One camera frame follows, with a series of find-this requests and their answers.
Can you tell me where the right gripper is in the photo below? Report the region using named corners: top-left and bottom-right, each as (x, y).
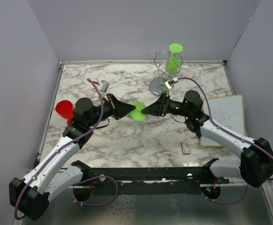
top-left (142, 92), bottom-right (191, 118)

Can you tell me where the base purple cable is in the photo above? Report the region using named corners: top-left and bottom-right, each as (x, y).
top-left (72, 174), bottom-right (119, 207)
top-left (204, 182), bottom-right (249, 205)

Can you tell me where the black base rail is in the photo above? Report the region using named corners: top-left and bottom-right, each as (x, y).
top-left (72, 160), bottom-right (229, 196)

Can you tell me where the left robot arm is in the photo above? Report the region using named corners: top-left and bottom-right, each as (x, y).
top-left (9, 94), bottom-right (135, 220)

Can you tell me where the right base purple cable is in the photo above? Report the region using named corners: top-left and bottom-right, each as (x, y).
top-left (204, 182), bottom-right (249, 205)

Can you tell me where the green wine glass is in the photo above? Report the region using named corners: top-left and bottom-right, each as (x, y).
top-left (165, 43), bottom-right (183, 74)
top-left (126, 102), bottom-right (147, 121)

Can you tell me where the small whiteboard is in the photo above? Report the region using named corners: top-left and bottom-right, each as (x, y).
top-left (208, 94), bottom-right (246, 135)

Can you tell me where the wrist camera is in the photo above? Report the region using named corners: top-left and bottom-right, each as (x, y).
top-left (92, 80), bottom-right (110, 93)
top-left (164, 78), bottom-right (178, 96)

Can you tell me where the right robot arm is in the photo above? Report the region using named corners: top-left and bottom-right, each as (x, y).
top-left (141, 90), bottom-right (273, 188)

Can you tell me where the red wine glass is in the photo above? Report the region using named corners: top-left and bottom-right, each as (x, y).
top-left (55, 100), bottom-right (74, 124)

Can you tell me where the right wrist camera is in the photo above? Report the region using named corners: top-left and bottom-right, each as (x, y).
top-left (164, 78), bottom-right (178, 96)

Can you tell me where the red white eraser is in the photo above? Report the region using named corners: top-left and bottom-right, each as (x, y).
top-left (181, 141), bottom-right (190, 154)

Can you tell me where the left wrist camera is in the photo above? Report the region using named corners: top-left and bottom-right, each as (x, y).
top-left (92, 80), bottom-right (110, 93)

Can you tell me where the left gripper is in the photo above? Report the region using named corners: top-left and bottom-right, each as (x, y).
top-left (87, 93), bottom-right (136, 128)

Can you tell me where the chrome wine glass rack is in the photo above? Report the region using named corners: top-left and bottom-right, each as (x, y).
top-left (148, 50), bottom-right (183, 97)

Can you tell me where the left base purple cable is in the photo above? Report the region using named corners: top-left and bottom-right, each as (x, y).
top-left (72, 174), bottom-right (119, 207)

